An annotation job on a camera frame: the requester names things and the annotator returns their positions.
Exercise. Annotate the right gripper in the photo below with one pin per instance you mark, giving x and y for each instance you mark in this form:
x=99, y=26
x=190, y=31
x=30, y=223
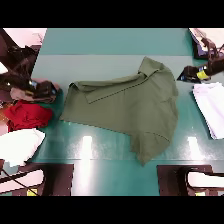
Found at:
x=188, y=74

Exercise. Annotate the white garment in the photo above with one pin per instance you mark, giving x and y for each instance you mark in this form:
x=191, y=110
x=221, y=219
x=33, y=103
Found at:
x=18, y=145
x=211, y=106

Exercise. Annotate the red garment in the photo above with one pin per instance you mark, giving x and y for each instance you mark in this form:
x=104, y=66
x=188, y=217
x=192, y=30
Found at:
x=26, y=115

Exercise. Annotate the brown garment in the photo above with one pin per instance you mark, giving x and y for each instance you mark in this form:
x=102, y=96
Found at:
x=23, y=95

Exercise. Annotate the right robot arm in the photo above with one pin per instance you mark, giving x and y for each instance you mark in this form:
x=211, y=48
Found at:
x=216, y=67

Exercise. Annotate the olive green shirt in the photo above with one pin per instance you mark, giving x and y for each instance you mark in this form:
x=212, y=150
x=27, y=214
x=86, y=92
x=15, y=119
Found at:
x=133, y=103

